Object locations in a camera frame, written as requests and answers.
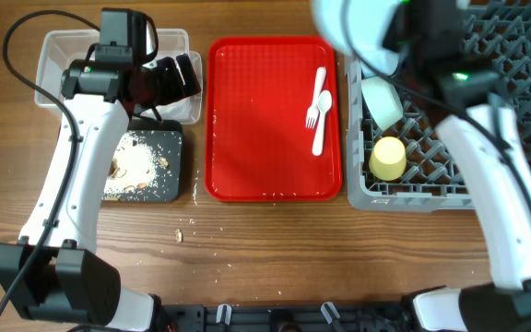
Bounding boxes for light blue plastic bowl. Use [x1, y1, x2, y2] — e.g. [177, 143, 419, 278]
[363, 50, 399, 76]

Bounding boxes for cream plastic spoon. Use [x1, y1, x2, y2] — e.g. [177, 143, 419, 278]
[312, 90, 333, 156]

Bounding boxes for clear plastic waste bin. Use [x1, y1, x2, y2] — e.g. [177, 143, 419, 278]
[36, 29, 203, 125]

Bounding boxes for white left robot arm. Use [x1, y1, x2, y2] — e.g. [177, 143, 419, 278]
[0, 54, 201, 331]

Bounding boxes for rice and food scraps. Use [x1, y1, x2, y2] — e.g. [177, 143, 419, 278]
[102, 130, 183, 203]

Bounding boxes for food scrap on table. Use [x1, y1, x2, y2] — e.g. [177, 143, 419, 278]
[175, 229, 183, 243]

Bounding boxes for yellow plastic cup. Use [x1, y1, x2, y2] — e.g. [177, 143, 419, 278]
[369, 136, 407, 181]

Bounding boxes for pink plastic fork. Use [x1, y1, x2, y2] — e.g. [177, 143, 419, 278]
[305, 66, 326, 129]

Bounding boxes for green plastic bowl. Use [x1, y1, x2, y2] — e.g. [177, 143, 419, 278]
[361, 77, 403, 130]

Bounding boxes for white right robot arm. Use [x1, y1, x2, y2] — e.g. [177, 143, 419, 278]
[383, 1, 531, 331]

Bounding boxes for red plastic tray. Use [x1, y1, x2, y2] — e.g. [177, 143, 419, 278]
[205, 36, 343, 202]

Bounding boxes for black food waste tray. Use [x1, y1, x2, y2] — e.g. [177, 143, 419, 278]
[57, 118, 184, 204]

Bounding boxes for light blue plastic plate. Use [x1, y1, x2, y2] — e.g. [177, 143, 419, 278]
[310, 0, 399, 56]

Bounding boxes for grey dishwasher rack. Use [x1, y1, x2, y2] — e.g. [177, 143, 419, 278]
[345, 1, 531, 212]

